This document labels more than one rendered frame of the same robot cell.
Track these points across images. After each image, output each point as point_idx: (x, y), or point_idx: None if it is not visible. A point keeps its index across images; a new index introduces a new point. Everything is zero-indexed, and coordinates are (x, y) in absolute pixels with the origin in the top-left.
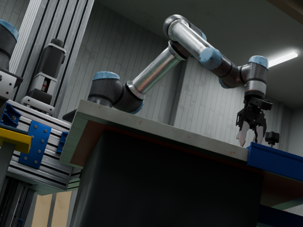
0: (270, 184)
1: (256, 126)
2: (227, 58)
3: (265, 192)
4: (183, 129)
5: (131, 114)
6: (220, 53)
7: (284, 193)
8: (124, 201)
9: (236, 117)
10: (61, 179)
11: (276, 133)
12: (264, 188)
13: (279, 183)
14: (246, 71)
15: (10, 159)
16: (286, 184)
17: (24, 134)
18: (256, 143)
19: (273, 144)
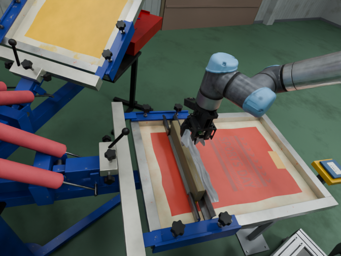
0: (167, 140)
1: (191, 130)
2: (259, 72)
3: (165, 155)
4: (220, 113)
5: (243, 112)
6: (264, 68)
7: (154, 149)
8: None
9: (214, 132)
10: None
11: (177, 103)
12: (168, 149)
13: (162, 135)
14: (229, 80)
15: (319, 179)
16: (159, 134)
17: (317, 160)
18: (185, 110)
19: (175, 110)
